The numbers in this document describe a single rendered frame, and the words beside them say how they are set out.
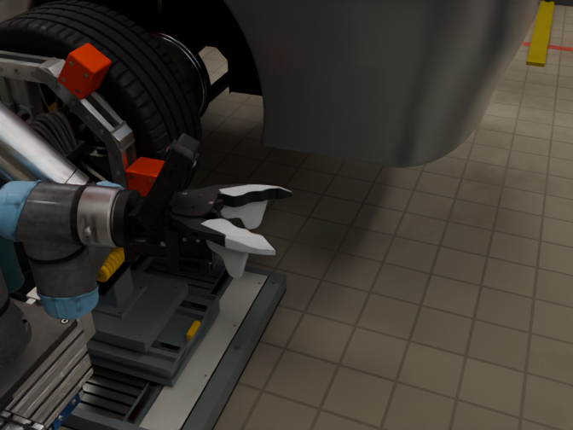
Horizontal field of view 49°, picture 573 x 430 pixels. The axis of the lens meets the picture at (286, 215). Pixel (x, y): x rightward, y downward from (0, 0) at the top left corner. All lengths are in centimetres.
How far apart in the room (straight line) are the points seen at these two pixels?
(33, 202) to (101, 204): 8
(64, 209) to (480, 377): 175
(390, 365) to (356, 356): 12
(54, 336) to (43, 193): 49
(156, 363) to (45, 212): 134
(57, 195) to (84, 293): 15
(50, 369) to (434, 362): 138
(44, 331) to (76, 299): 40
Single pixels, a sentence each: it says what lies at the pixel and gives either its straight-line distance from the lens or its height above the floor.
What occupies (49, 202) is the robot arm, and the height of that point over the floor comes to 125.
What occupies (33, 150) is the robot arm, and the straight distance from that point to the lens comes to 94.
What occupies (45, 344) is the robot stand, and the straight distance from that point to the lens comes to 124.
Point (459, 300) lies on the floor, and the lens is 255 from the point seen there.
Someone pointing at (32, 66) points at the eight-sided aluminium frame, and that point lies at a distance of 159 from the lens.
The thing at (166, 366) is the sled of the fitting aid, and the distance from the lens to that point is 206.
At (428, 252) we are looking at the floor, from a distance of 276.
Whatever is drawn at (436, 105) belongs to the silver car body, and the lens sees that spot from 174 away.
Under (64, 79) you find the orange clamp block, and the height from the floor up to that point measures 110.
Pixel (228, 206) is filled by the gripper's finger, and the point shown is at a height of 122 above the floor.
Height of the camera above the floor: 166
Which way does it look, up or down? 35 degrees down
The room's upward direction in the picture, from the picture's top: straight up
